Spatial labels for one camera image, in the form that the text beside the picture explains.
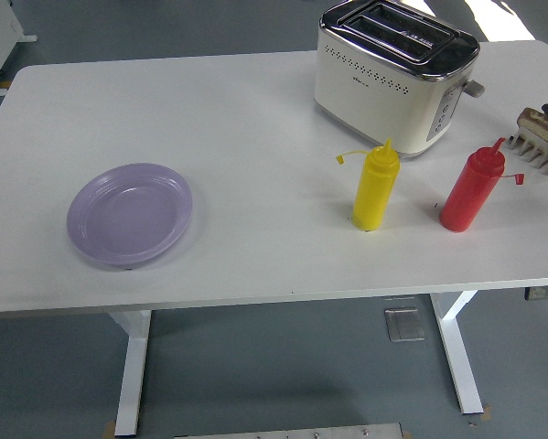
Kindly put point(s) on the brown bread slice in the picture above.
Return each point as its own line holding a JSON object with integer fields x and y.
{"x": 536, "y": 128}

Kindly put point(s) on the cream and chrome toaster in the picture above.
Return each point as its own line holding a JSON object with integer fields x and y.
{"x": 369, "y": 96}

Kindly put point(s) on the purple round plate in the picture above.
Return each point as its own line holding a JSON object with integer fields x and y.
{"x": 129, "y": 219}

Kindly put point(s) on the silver metal toast rack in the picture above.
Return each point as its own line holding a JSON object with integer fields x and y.
{"x": 536, "y": 155}

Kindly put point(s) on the red squeeze bottle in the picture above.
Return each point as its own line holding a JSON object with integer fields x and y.
{"x": 470, "y": 192}

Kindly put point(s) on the table height control panel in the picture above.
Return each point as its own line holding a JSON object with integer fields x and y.
{"x": 545, "y": 293}

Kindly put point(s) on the yellow squeeze bottle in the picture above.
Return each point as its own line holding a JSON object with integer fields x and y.
{"x": 374, "y": 192}

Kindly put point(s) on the white table leg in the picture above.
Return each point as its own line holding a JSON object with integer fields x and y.
{"x": 134, "y": 366}
{"x": 456, "y": 352}

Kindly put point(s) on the metal floor outlet cover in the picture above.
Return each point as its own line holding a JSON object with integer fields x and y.
{"x": 404, "y": 324}

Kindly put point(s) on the grey metal base plate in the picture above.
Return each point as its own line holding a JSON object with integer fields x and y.
{"x": 287, "y": 432}

